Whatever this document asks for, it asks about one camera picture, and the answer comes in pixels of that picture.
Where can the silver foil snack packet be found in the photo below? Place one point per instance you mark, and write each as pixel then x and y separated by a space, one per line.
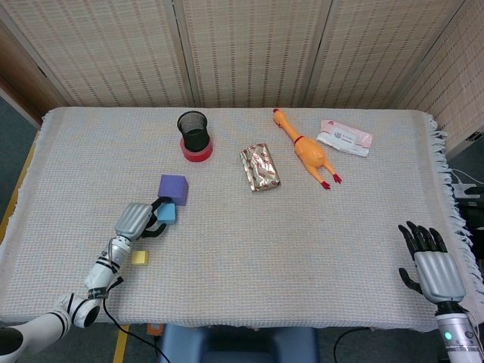
pixel 260 167

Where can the orange rubber chicken toy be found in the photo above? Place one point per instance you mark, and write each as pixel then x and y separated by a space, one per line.
pixel 310 151

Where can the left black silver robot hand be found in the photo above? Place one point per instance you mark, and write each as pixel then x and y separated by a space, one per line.
pixel 132 221

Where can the pink white wet wipes pack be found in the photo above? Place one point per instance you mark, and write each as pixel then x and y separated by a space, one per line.
pixel 344 138

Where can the white woven tablecloth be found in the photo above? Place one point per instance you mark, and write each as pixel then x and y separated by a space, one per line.
pixel 264 246

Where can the red tape roll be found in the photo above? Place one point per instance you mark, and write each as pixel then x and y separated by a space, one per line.
pixel 196 157

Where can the blue padded seat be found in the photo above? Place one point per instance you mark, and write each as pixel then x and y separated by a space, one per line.
pixel 238 344

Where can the small orange box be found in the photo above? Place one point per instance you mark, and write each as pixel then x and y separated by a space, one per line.
pixel 155 329

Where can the small yellow foam cube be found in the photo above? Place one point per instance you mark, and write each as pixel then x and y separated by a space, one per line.
pixel 140 258

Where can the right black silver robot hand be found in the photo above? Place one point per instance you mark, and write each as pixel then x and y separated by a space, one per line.
pixel 440 276

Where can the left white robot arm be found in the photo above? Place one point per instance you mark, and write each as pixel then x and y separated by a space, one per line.
pixel 98 274

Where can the black mesh pen holder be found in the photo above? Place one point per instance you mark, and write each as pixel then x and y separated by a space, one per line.
pixel 193 138

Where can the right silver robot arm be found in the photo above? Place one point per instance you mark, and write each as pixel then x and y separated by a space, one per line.
pixel 455 336

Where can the medium blue foam cube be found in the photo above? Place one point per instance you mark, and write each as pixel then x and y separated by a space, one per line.
pixel 168 215

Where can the woven bamboo folding screen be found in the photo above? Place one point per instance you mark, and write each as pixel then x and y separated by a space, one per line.
pixel 246 49

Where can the large purple foam cube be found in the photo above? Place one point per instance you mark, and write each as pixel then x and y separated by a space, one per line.
pixel 174 187

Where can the black equipment base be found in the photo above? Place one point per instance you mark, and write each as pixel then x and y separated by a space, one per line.
pixel 474 219

